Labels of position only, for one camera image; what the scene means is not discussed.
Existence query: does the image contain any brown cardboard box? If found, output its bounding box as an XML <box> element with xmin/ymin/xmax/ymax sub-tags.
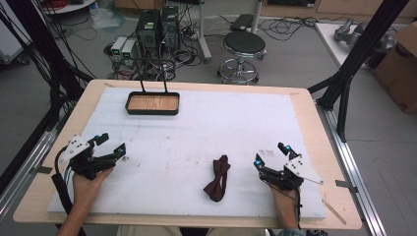
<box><xmin>372</xmin><ymin>21</ymin><xmax>417</xmax><ymax>115</ymax></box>

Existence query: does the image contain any white power supply unit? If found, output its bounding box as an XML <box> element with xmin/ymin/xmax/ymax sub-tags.
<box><xmin>110</xmin><ymin>35</ymin><xmax>128</xmax><ymax>57</ymax></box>
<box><xmin>120</xmin><ymin>38</ymin><xmax>137</xmax><ymax>60</ymax></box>

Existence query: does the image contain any black metal frame post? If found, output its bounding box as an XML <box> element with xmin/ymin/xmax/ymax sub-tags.
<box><xmin>0</xmin><ymin>0</ymin><xmax>94</xmax><ymax>195</ymax></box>
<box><xmin>307</xmin><ymin>0</ymin><xmax>411</xmax><ymax>144</ymax></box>

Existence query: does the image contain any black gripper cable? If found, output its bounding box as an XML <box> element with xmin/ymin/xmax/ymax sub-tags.
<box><xmin>262</xmin><ymin>179</ymin><xmax>303</xmax><ymax>231</ymax></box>
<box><xmin>50</xmin><ymin>146</ymin><xmax>87</xmax><ymax>236</ymax></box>

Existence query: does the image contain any thin wooden stick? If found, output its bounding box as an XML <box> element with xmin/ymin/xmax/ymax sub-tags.
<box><xmin>322</xmin><ymin>199</ymin><xmax>347</xmax><ymax>226</ymax></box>

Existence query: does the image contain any black computer tower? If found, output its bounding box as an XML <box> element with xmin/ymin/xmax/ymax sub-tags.
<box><xmin>159</xmin><ymin>5</ymin><xmax>181</xmax><ymax>53</ymax></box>
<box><xmin>135</xmin><ymin>9</ymin><xmax>161</xmax><ymax>58</ymax></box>

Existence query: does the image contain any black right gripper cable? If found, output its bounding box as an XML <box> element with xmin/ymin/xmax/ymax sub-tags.
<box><xmin>262</xmin><ymin>179</ymin><xmax>303</xmax><ymax>231</ymax></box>

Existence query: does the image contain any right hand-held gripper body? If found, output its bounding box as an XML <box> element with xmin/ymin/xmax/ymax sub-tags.
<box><xmin>259</xmin><ymin>153</ymin><xmax>325</xmax><ymax>192</ymax></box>

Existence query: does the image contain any black flat device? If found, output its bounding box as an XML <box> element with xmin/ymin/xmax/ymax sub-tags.
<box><xmin>229</xmin><ymin>13</ymin><xmax>255</xmax><ymax>32</ymax></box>

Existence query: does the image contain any aluminium rail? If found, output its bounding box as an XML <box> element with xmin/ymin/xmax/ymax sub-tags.
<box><xmin>314</xmin><ymin>99</ymin><xmax>389</xmax><ymax>236</ymax></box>
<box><xmin>0</xmin><ymin>107</ymin><xmax>72</xmax><ymax>224</ymax></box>

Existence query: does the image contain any white table leg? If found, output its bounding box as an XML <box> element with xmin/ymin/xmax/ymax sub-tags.
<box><xmin>196</xmin><ymin>0</ymin><xmax>213</xmax><ymax>64</ymax></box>

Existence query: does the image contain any white round table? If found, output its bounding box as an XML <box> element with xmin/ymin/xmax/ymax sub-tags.
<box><xmin>41</xmin><ymin>0</ymin><xmax>98</xmax><ymax>16</ymax></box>

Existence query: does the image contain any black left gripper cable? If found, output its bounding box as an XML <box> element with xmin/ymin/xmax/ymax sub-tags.
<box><xmin>50</xmin><ymin>146</ymin><xmax>87</xmax><ymax>236</ymax></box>

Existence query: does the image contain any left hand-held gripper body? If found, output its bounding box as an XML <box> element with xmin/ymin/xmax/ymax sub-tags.
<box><xmin>59</xmin><ymin>134</ymin><xmax>118</xmax><ymax>181</ymax></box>

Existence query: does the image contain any black round stool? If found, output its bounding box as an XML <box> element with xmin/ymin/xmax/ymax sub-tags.
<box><xmin>216</xmin><ymin>30</ymin><xmax>268</xmax><ymax>86</ymax></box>

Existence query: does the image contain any person's left hand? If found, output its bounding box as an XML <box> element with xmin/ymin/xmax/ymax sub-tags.
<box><xmin>72</xmin><ymin>166</ymin><xmax>115</xmax><ymax>211</ymax></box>

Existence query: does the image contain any white foam mat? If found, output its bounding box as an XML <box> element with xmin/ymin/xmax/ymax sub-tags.
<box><xmin>46</xmin><ymin>86</ymin><xmax>328</xmax><ymax>220</ymax></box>

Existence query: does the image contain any person's right hand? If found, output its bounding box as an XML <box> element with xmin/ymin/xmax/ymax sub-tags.
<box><xmin>268</xmin><ymin>186</ymin><xmax>302</xmax><ymax>215</ymax></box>

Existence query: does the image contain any black tray with wooden bottom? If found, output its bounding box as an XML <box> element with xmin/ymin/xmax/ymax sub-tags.
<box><xmin>124</xmin><ymin>58</ymin><xmax>181</xmax><ymax>116</ymax></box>

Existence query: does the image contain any dark red bow tie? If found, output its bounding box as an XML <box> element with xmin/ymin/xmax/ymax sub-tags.
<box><xmin>203</xmin><ymin>154</ymin><xmax>232</xmax><ymax>204</ymax></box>

